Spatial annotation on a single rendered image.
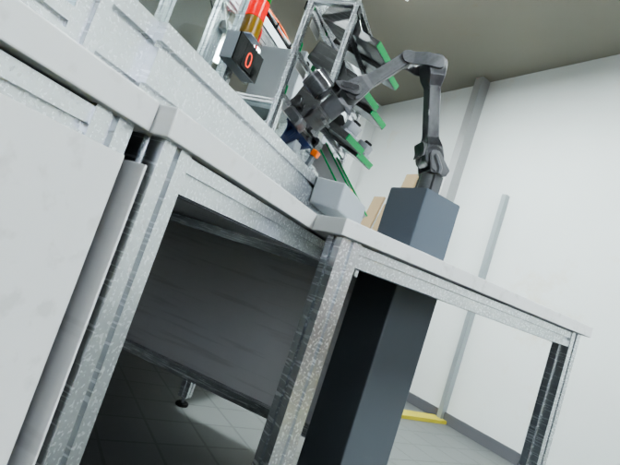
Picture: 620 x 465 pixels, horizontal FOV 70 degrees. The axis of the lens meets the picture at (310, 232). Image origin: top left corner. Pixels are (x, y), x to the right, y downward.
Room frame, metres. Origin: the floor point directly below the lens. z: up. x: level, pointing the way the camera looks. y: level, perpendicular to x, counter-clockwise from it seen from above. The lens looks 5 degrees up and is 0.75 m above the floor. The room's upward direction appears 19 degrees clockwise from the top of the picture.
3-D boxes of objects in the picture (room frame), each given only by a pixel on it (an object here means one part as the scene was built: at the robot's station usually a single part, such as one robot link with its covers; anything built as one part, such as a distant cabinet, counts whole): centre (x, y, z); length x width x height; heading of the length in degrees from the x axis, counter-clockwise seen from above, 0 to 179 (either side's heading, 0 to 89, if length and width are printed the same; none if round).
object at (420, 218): (1.22, -0.27, 0.96); 0.14 x 0.14 x 0.20; 32
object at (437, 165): (1.22, -0.27, 1.15); 0.09 x 0.07 x 0.06; 9
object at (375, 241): (1.26, -0.25, 0.84); 0.90 x 0.70 x 0.03; 122
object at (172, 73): (0.89, 0.08, 0.91); 0.89 x 0.06 x 0.11; 159
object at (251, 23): (1.07, 0.30, 1.28); 0.05 x 0.05 x 0.05
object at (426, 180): (1.22, -0.27, 1.09); 0.07 x 0.07 x 0.06; 32
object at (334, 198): (1.04, -0.05, 0.93); 0.21 x 0.07 x 0.06; 159
